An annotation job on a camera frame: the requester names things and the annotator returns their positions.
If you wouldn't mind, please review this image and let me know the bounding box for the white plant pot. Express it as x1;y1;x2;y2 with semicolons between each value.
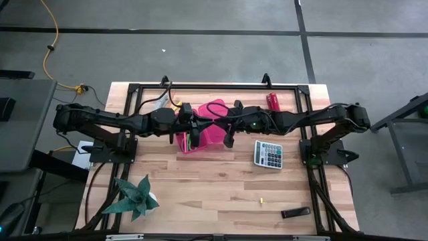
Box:
145;192;158;215

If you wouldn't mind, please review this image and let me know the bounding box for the black rounded device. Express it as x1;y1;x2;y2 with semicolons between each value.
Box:
0;202;26;235

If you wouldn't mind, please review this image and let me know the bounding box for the grey desk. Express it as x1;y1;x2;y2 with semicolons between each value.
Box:
0;167;46;237
0;79;58;173

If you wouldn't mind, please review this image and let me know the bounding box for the black rectangular case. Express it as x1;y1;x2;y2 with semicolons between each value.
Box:
281;206;312;220

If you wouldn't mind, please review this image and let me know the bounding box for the black desk device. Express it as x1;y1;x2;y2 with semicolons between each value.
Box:
0;97;17;122

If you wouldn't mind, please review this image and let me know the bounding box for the red stapler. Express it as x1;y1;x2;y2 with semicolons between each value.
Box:
265;92;280;112

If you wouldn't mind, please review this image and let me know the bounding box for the silver metal bracket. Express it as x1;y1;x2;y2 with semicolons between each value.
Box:
106;234;144;241
293;235;330;241

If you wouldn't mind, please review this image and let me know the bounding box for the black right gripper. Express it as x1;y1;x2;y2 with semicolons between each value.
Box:
215;99;270;149

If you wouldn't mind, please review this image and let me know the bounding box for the yellow extension cable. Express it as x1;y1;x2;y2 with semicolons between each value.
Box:
39;0;88;94

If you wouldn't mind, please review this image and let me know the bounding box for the white paper sheet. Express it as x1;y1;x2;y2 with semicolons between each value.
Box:
72;140;94;170

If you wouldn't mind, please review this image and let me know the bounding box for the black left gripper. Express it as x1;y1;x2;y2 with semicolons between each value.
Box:
175;119;215;149

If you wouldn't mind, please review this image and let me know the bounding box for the grey metal bench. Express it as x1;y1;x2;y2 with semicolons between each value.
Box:
368;92;428;195

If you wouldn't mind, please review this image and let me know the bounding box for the black flat bar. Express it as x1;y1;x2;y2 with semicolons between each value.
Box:
0;69;36;80

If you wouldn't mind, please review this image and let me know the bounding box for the pink pencil box lid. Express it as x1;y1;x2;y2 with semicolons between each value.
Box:
198;98;235;151

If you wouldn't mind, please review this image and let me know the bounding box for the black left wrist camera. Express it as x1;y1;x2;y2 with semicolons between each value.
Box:
178;102;194;124

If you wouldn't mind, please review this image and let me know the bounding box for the green artificial plant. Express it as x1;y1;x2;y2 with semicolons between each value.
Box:
102;173;160;222

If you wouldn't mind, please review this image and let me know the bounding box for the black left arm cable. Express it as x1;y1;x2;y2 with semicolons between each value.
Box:
137;81;183;116

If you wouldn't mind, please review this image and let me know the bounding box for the grey desk calculator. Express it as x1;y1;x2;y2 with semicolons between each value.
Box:
253;139;284;171

